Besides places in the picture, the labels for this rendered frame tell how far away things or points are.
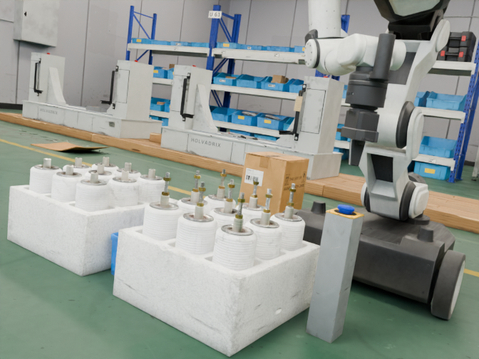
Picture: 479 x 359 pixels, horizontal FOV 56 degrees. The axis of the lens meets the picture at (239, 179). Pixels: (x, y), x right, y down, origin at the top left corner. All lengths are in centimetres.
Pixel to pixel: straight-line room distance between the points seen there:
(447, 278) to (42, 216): 118
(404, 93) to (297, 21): 930
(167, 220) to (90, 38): 765
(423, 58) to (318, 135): 184
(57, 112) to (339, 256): 431
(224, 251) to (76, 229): 50
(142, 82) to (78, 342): 364
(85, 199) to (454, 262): 106
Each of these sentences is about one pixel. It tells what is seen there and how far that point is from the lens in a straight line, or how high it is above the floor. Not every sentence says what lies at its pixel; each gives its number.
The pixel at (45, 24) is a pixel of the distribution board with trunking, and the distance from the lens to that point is 793.
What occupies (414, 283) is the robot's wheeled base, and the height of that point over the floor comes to 10.
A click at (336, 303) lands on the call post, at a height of 10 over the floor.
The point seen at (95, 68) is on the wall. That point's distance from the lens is 874.
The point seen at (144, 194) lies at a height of 20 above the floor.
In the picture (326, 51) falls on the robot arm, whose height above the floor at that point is 71.
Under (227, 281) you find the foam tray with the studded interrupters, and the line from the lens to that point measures 98.
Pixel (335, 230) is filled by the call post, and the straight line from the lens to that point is 109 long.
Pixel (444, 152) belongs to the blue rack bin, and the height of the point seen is 32.
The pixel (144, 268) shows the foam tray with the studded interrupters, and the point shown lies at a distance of 115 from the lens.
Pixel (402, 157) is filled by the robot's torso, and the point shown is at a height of 44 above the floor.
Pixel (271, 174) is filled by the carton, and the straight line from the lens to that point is 223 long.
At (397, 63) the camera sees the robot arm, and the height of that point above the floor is 67.
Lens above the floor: 53
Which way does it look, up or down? 9 degrees down
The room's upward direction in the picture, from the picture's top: 8 degrees clockwise
